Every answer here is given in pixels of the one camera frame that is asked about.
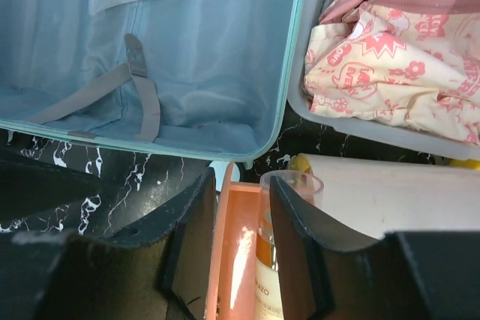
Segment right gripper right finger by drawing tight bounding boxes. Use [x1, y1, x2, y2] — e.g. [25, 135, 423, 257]
[269, 177, 479, 319]

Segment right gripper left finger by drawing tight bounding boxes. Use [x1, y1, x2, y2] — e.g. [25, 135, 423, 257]
[1, 168, 216, 319]

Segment white round drum box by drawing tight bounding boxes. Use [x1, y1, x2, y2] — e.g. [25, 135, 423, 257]
[205, 154, 479, 319]

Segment frosted gold-collar pump bottle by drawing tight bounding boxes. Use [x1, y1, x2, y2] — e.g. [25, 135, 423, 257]
[253, 169, 325, 320]

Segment light blue hard-shell suitcase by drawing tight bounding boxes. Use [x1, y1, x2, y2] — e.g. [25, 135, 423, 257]
[1, 0, 294, 163]

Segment cream pink-print cloth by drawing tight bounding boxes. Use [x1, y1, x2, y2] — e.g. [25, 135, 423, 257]
[304, 0, 479, 146]

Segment black marble pattern mat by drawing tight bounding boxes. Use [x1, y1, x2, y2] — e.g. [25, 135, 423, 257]
[1, 111, 446, 236]

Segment yellow cloth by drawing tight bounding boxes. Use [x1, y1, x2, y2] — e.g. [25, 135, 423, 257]
[448, 159, 480, 171]

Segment white perforated plastic basket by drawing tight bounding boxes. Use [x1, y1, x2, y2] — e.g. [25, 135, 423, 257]
[287, 0, 479, 160]

